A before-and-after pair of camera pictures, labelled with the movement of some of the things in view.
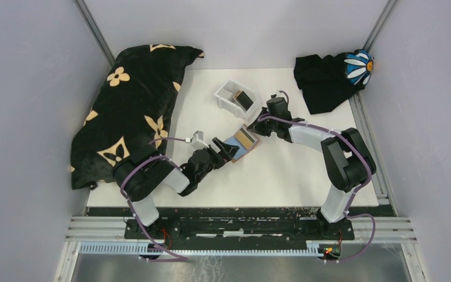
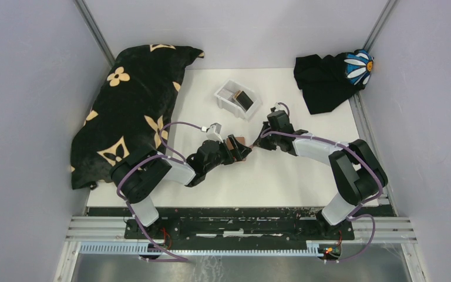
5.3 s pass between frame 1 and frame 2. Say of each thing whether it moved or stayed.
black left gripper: stayed
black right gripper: moved
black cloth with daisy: stayed
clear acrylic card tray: stayed
